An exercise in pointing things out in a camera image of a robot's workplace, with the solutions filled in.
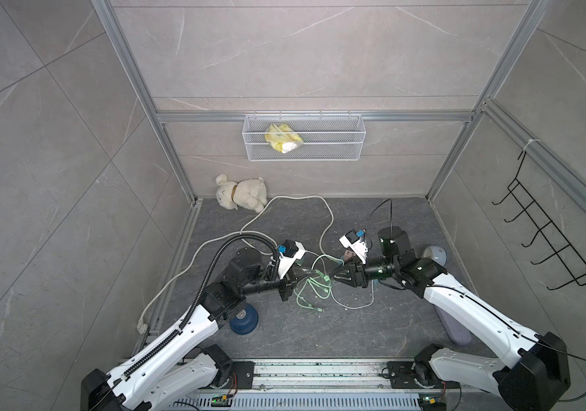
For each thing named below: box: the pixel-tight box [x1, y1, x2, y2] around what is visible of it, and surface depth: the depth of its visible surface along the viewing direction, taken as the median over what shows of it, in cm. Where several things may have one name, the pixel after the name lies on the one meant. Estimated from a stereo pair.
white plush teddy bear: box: [215, 172, 269, 214], surface depth 113 cm
